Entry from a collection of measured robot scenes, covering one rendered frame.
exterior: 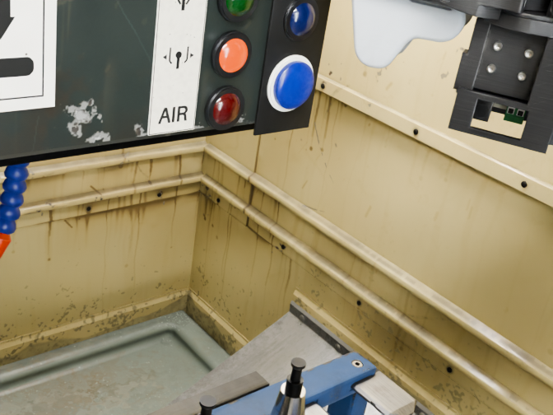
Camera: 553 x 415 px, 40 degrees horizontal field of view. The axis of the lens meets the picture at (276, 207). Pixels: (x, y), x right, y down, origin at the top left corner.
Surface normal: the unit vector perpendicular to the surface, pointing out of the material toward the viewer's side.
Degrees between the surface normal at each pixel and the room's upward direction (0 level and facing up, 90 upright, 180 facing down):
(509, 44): 90
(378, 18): 90
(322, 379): 0
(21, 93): 90
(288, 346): 24
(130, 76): 90
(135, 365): 0
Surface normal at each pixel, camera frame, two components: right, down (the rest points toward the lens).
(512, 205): -0.77, 0.19
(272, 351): -0.18, -0.73
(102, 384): 0.15, -0.88
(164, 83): 0.62, 0.43
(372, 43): -0.40, 0.36
